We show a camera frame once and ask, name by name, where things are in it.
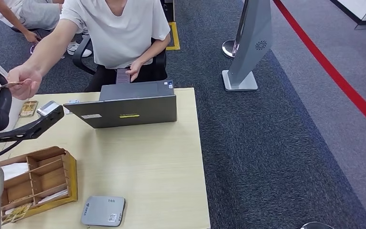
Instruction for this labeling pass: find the small white blue card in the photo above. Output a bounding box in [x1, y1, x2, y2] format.
[64, 99, 81, 115]

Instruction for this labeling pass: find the person's left hand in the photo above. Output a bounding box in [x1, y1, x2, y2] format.
[125, 59, 144, 83]

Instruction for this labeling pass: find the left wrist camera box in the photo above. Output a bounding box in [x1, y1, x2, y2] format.
[37, 101, 61, 117]

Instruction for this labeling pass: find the person's right hand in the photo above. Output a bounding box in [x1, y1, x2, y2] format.
[6, 64, 43, 101]
[23, 30, 42, 44]

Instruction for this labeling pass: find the tan ID card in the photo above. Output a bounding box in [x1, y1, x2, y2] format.
[0, 81, 26, 91]

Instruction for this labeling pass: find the dark smartphone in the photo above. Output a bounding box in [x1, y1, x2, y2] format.
[115, 67, 132, 85]

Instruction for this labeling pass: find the white cabinet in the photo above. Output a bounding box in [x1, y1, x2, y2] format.
[329, 0, 366, 31]

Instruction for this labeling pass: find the gold patterned card stack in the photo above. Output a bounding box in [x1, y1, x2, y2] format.
[0, 202, 33, 226]

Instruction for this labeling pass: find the white paper stack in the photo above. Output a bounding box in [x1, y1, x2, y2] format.
[1, 162, 30, 181]

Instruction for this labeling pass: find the black equipment base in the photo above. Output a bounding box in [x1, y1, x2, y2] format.
[161, 0, 176, 23]

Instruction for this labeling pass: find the black stool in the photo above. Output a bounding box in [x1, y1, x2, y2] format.
[10, 26, 50, 33]

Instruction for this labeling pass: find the grey card reader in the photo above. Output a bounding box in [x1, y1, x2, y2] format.
[81, 195, 126, 228]

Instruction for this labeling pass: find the grey laptop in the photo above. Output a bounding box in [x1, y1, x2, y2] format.
[63, 79, 178, 130]

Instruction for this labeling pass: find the black office chair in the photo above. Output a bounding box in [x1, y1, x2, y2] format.
[72, 34, 168, 82]

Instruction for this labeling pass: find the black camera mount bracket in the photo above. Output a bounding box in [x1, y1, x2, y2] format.
[0, 105, 66, 145]

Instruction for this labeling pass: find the wooden desk organizer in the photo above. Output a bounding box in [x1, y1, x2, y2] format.
[0, 146, 79, 226]

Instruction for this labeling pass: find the person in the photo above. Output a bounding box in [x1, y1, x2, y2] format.
[0, 0, 93, 59]
[6, 0, 171, 101]

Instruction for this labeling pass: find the grey standing kiosk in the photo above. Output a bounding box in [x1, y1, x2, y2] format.
[221, 0, 274, 93]

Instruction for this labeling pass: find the red floor tape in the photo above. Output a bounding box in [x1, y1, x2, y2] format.
[273, 0, 366, 137]

